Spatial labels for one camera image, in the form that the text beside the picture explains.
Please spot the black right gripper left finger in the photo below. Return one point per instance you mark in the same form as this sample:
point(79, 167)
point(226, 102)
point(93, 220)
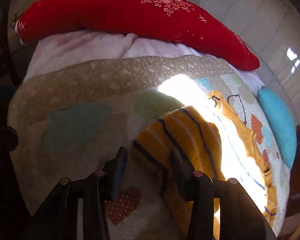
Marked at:
point(56, 218)

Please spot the patchwork heart bedspread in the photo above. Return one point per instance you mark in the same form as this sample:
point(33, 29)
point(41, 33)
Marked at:
point(71, 137)

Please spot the red patterned quilt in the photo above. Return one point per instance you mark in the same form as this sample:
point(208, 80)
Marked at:
point(168, 20)

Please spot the yellow striped knit sweater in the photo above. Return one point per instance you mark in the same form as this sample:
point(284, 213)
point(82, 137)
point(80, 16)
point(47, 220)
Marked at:
point(236, 155)

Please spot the white glossy wardrobe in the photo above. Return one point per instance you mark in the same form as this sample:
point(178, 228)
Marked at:
point(271, 30)

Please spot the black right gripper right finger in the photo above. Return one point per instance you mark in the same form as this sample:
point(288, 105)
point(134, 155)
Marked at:
point(240, 218)

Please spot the blue knit pillow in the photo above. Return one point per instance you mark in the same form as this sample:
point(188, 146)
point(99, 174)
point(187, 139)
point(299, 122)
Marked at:
point(281, 122)

